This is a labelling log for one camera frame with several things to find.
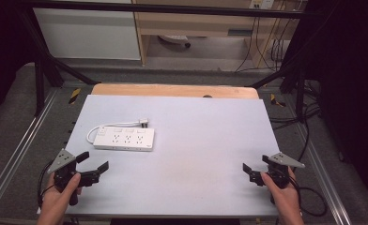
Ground black curtain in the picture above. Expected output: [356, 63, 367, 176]
[0, 0, 36, 126]
[303, 0, 368, 214]

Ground person's left hand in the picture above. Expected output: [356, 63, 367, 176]
[36, 172, 83, 218]

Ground bundle of black hanging cables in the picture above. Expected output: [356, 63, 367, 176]
[235, 17, 288, 74]

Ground light wooden board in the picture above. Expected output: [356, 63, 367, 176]
[91, 82, 260, 100]

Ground white power strip cable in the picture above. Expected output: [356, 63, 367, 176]
[85, 120, 143, 144]

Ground white cabinet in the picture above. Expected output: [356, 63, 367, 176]
[33, 7, 142, 61]

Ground light wooden desk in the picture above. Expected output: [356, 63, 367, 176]
[131, 0, 302, 68]

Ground grey rectangular label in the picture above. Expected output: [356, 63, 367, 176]
[227, 28, 253, 37]

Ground black metal frame stand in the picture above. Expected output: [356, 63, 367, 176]
[17, 6, 100, 117]
[251, 8, 340, 122]

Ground yellow black striped tape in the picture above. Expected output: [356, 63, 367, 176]
[269, 93, 287, 108]
[68, 87, 82, 106]

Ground person's right hand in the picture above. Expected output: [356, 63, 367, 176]
[260, 170, 302, 218]

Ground aluminium rail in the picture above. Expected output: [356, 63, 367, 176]
[293, 121, 353, 225]
[0, 88, 60, 217]

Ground yellow cable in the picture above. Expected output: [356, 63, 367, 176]
[256, 8, 286, 68]

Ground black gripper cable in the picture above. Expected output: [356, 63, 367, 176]
[37, 160, 56, 210]
[289, 174, 329, 218]

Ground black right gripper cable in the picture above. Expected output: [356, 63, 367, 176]
[289, 174, 329, 218]

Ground black horizontal frame bar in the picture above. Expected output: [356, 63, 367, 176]
[19, 0, 317, 19]

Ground black floor cables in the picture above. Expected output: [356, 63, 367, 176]
[268, 80, 323, 163]

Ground white power strip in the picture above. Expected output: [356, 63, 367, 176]
[92, 126, 156, 153]

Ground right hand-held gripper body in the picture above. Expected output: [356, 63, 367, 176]
[257, 151, 306, 205]

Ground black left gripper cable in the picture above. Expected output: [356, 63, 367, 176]
[37, 160, 56, 210]

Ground white wall socket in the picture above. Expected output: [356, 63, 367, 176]
[249, 0, 275, 10]

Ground white caster base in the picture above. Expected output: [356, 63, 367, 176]
[158, 34, 192, 49]

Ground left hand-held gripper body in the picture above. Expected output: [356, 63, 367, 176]
[46, 148, 85, 206]

